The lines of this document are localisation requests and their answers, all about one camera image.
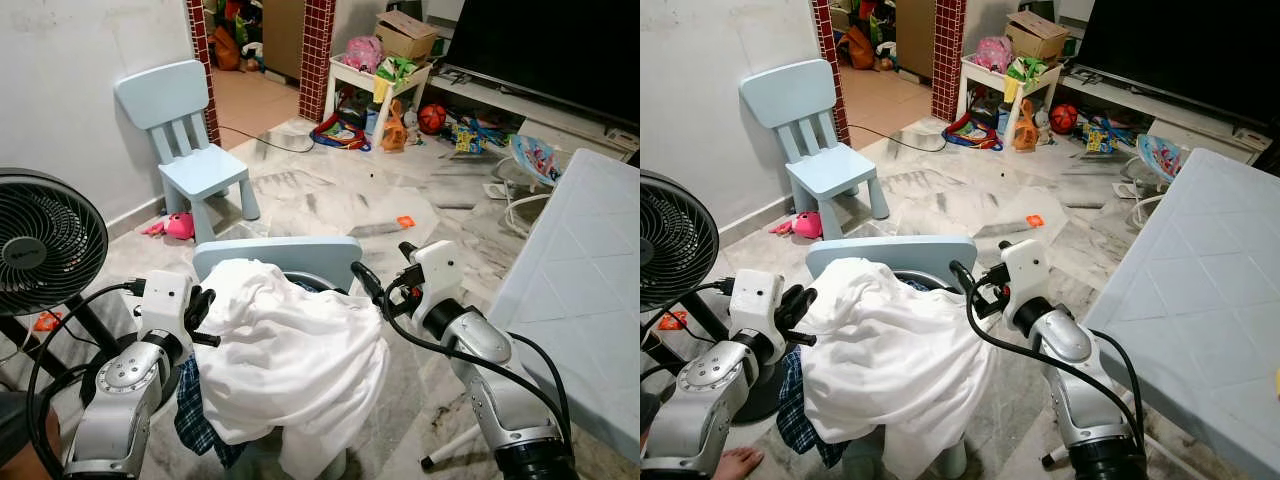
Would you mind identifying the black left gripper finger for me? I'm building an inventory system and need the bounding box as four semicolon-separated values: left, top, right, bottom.
186;285;217;333
778;285;817;333

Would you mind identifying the white shirt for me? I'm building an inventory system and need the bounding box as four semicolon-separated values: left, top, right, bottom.
797;257;1002;480
194;257;392;480

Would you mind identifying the blue checked cloth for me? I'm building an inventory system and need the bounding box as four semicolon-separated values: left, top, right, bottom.
174;348;247;470
777;344;852;470

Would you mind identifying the pink plush toy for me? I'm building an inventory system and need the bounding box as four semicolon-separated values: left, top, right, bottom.
769;209;824;242
139;209;197;242

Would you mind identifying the pale blue round-back chair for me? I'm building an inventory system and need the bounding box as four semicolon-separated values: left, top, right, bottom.
804;234;1093;473
192;236;493;473

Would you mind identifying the orange plastic toy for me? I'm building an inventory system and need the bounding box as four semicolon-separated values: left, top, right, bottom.
379;97;412;154
1011;97;1042;154

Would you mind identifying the black floor fan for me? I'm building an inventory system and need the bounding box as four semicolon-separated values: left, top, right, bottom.
0;167;123;383
640;169;793;427

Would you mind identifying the pale blue children's chair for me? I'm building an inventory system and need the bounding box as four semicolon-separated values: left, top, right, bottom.
739;57;892;242
114;59;262;247

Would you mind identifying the colourful baby bouncer seat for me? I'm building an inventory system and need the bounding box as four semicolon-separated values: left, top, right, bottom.
496;134;562;237
1127;132;1187;232

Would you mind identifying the small white children's table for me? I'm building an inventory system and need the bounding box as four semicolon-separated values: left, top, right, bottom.
959;54;1067;128
324;54;434;128

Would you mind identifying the pale grey plastic folding table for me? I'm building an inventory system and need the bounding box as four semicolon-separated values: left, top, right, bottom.
1082;147;1280;480
486;147;641;468

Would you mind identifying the green and yellow cloth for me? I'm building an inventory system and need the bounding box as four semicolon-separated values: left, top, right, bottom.
371;54;420;102
1002;56;1052;102

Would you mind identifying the pink children's backpack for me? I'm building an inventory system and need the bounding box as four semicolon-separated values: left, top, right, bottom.
974;36;1014;74
344;34;384;74

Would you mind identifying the brown cardboard box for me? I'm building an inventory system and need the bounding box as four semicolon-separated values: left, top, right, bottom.
1004;9;1072;62
374;9;442;62

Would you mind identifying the black flat screen television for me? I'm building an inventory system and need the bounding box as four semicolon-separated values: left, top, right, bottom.
439;0;641;132
1074;0;1280;132

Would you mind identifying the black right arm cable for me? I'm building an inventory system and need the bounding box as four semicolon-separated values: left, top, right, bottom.
947;259;1147;441
349;261;573;451

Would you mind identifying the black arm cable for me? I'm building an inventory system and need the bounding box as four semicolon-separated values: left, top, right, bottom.
25;279;147;471
640;277;737;376
349;261;573;451
947;259;1147;441

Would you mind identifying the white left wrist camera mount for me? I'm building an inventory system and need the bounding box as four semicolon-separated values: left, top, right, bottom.
139;269;197;342
727;269;789;342

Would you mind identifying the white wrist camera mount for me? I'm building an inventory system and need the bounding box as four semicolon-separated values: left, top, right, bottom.
999;237;1054;317
409;239;464;317
727;269;789;342
139;269;197;342

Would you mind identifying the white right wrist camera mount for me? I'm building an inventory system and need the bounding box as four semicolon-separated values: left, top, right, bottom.
409;239;464;317
999;237;1054;317

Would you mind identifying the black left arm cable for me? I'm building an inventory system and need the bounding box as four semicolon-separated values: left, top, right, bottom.
25;279;147;471
640;277;737;376

